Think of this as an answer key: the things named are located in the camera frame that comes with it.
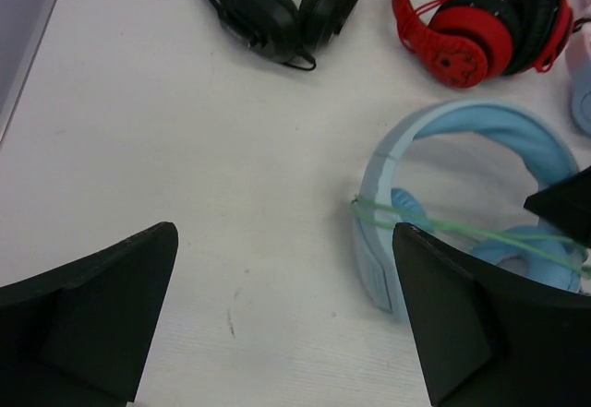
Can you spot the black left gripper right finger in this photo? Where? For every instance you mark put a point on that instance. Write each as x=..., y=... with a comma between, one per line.
x=486, y=336

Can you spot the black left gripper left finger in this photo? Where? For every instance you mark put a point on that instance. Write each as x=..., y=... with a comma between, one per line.
x=80, y=334

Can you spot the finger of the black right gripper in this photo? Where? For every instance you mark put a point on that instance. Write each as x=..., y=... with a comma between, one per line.
x=566, y=206

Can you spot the red black headphones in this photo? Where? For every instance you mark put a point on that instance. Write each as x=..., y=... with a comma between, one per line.
x=464, y=42

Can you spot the pink blue cat-ear headphones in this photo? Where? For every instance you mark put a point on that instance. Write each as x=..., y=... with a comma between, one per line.
x=578, y=64

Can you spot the aluminium table rail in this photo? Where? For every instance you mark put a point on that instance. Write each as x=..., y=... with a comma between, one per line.
x=23, y=24

